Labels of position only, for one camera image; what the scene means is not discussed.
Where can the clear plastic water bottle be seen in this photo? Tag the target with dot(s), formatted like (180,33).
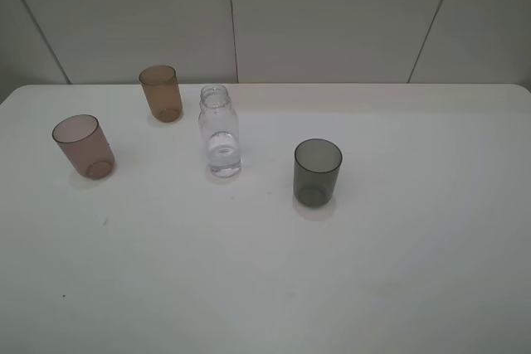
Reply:
(219,126)

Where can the grey translucent plastic cup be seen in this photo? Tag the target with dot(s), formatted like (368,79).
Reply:
(316,170)

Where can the amber translucent plastic cup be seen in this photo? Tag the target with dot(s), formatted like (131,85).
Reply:
(160,86)

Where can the pink translucent plastic cup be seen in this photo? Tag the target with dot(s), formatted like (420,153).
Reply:
(82,140)

